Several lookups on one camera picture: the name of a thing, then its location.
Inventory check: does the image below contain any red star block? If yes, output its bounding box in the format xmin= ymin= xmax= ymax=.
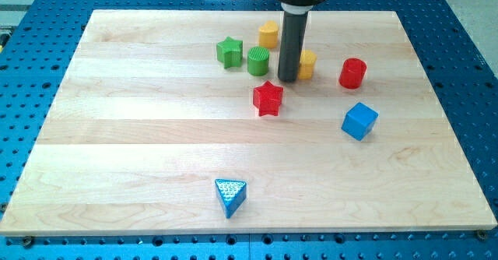
xmin=253 ymin=81 xmax=284 ymax=117

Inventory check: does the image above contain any green star block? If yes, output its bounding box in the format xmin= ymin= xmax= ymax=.
xmin=216 ymin=37 xmax=243 ymax=69

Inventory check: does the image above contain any green cylinder block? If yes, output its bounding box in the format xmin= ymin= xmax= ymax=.
xmin=247 ymin=46 xmax=270 ymax=76

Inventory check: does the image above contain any blue triangle block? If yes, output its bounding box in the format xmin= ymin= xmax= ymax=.
xmin=215 ymin=178 xmax=247 ymax=219

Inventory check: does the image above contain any light wooden board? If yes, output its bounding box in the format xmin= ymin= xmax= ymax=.
xmin=1 ymin=9 xmax=496 ymax=236

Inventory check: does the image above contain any yellow heart block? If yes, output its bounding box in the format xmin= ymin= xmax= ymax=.
xmin=258 ymin=20 xmax=279 ymax=49

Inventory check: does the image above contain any yellow hexagon block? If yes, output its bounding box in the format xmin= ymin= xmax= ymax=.
xmin=297 ymin=50 xmax=317 ymax=79

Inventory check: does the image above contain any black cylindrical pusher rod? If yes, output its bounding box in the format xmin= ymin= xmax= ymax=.
xmin=278 ymin=11 xmax=308 ymax=83

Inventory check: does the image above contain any blue cube block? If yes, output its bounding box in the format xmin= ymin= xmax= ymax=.
xmin=342 ymin=102 xmax=378 ymax=141

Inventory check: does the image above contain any red cylinder block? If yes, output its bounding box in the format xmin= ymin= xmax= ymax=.
xmin=338 ymin=58 xmax=366 ymax=89

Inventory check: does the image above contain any blue perforated table plate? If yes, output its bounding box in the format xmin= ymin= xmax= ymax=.
xmin=1 ymin=0 xmax=497 ymax=259

